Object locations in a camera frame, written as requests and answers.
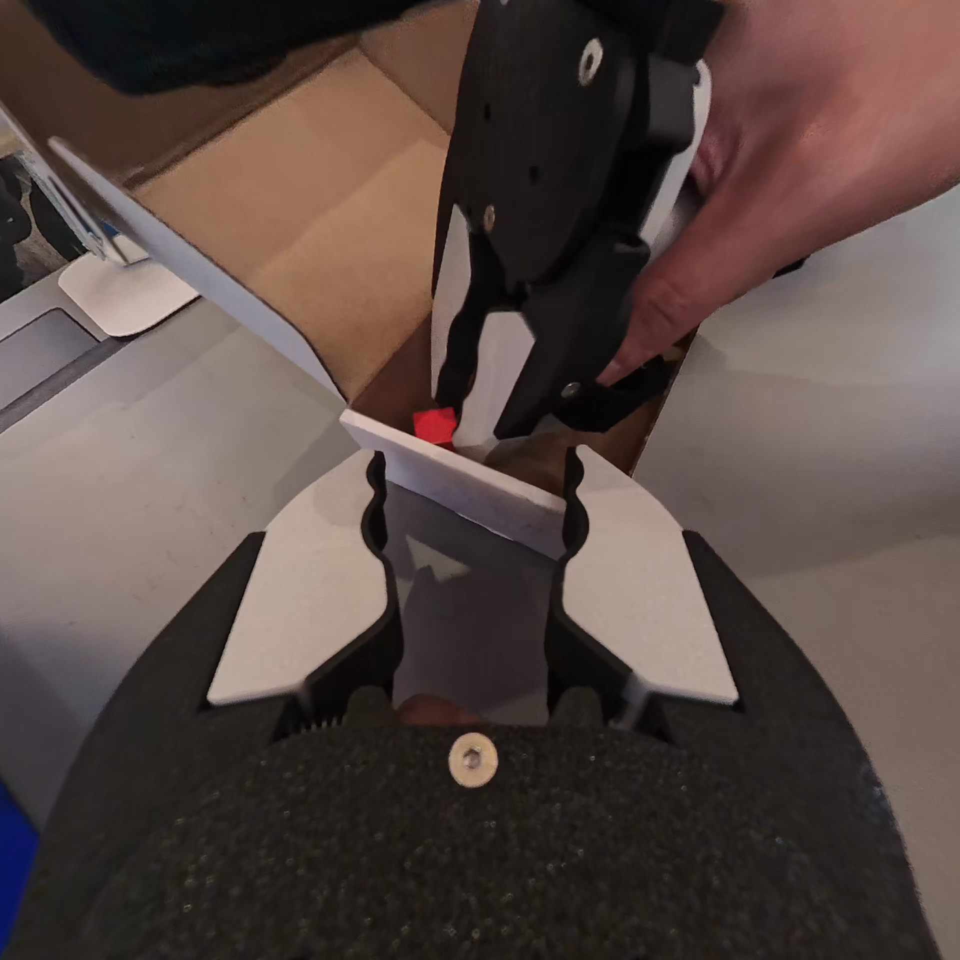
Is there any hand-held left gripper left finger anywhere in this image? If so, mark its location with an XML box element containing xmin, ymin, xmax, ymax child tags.
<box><xmin>206</xmin><ymin>450</ymin><xmax>406</xmax><ymax>725</ymax></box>

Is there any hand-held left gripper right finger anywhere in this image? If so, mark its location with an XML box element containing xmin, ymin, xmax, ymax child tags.
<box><xmin>546</xmin><ymin>444</ymin><xmax>740</xmax><ymax>729</ymax></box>

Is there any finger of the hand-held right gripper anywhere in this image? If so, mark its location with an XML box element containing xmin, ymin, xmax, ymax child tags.
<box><xmin>432</xmin><ymin>202</ymin><xmax>526</xmax><ymax>412</ymax></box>
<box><xmin>457</xmin><ymin>236</ymin><xmax>654</xmax><ymax>453</ymax></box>

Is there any red cube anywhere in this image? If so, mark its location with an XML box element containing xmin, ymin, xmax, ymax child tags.
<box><xmin>412</xmin><ymin>408</ymin><xmax>459</xmax><ymax>449</ymax></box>

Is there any white cardboard box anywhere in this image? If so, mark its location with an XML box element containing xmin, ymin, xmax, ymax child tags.
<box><xmin>0</xmin><ymin>0</ymin><xmax>706</xmax><ymax>562</ymax></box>

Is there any blue plastic bin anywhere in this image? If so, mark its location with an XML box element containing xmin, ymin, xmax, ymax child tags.
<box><xmin>0</xmin><ymin>780</ymin><xmax>39</xmax><ymax>901</ymax></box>

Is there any person's right hand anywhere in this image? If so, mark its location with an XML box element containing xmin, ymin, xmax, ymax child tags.
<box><xmin>600</xmin><ymin>0</ymin><xmax>960</xmax><ymax>388</ymax></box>

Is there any white stand base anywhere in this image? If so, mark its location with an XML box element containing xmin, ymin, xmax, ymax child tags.
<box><xmin>58</xmin><ymin>255</ymin><xmax>202</xmax><ymax>339</ymax></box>

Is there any person's dark clothing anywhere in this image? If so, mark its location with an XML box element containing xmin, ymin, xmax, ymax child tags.
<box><xmin>30</xmin><ymin>0</ymin><xmax>481</xmax><ymax>97</ymax></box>

